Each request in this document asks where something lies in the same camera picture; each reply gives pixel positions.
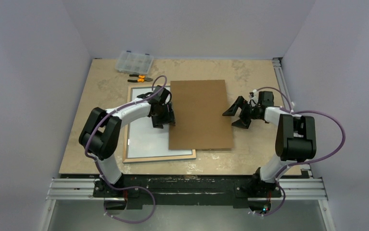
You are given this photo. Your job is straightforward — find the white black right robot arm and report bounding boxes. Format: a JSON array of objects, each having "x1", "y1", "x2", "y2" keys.
[{"x1": 222, "y1": 90, "x2": 317, "y2": 196}]

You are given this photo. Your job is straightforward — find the clear plastic organizer box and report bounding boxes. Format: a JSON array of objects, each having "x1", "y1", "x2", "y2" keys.
[{"x1": 115, "y1": 51, "x2": 154, "y2": 75}]

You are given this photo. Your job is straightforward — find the grey landscape photo print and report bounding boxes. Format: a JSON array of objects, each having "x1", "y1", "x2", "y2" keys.
[{"x1": 127, "y1": 87, "x2": 194, "y2": 159}]

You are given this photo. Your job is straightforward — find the brown cardboard backing board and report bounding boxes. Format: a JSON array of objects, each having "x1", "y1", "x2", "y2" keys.
[{"x1": 168, "y1": 80, "x2": 234, "y2": 150}]

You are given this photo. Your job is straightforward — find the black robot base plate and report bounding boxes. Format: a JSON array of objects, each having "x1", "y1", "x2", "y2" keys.
[{"x1": 93, "y1": 174, "x2": 282, "y2": 213}]

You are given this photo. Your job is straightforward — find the orange black pliers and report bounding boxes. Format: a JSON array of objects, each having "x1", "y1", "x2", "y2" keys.
[{"x1": 127, "y1": 74, "x2": 153, "y2": 83}]

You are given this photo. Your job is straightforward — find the blue wooden picture frame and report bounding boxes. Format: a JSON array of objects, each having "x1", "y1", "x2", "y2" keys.
[{"x1": 122, "y1": 84, "x2": 197, "y2": 164}]

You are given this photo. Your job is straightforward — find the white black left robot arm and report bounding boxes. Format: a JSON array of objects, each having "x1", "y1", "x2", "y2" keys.
[{"x1": 78, "y1": 86, "x2": 175, "y2": 197}]

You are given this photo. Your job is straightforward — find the aluminium front rail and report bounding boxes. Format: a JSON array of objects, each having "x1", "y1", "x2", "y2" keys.
[{"x1": 46, "y1": 178, "x2": 328, "y2": 201}]

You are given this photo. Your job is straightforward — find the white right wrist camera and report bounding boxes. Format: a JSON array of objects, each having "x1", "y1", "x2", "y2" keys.
[{"x1": 249, "y1": 89, "x2": 259, "y2": 105}]

